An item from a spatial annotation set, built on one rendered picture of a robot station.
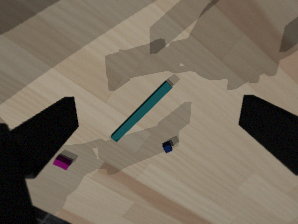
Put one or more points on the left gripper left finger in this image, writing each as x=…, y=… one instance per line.
x=34, y=143

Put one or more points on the turquoise rod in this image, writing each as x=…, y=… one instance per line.
x=141, y=111

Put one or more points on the magenta rod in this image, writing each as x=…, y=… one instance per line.
x=62, y=162

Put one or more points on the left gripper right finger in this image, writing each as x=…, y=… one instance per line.
x=273, y=127

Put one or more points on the small blue cube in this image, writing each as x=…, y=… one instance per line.
x=167, y=147

